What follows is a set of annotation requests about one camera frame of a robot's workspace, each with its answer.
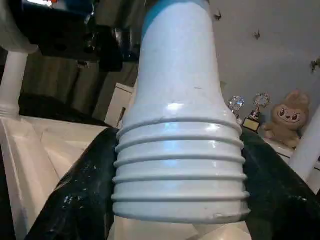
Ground grey curtain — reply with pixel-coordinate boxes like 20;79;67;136
20;53;141;121

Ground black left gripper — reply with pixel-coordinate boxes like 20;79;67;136
23;0;146;73

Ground white plastic table top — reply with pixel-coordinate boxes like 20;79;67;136
0;115;251;240

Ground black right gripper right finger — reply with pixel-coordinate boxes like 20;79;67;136
240;136;320;240

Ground crystal ball trophy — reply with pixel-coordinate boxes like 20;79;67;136
227;95;246;119

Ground brown teddy bear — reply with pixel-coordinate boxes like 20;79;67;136
261;89;313;150

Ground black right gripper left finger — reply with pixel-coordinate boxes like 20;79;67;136
23;127;121;240

